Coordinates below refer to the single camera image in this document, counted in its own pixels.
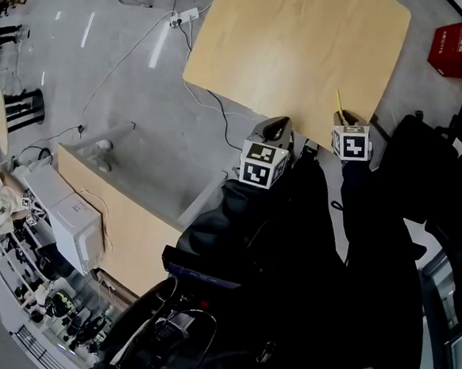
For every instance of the white microwave oven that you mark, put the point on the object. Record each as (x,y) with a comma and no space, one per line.
(77,233)

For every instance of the white box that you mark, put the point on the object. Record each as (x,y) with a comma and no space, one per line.
(45,185)

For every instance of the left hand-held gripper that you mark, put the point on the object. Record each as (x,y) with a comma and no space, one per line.
(258,166)

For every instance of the person's black jacket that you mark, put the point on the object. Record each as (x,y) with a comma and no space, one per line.
(305,297)

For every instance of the person's left forearm black sleeve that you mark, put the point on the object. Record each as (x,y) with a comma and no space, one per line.
(236,214)

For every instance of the person's right forearm black sleeve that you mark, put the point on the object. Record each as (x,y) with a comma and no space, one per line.
(361,198)

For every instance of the black metal rack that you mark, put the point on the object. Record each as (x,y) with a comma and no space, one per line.
(39,349)

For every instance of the white display shelf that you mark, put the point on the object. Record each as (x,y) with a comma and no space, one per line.
(12,282)

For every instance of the white crumpled bag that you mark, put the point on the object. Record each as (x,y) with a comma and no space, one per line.
(104,150)

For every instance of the white power strip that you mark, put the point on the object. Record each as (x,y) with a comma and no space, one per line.
(186,16)

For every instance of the round wooden side table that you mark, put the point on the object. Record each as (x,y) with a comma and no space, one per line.
(1,122)

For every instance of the red plastic box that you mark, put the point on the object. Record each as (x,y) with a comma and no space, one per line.
(458,48)

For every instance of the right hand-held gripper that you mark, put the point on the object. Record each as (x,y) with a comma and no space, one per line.
(352,146)

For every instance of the black chest-mounted device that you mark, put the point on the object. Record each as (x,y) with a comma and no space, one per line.
(193,265)

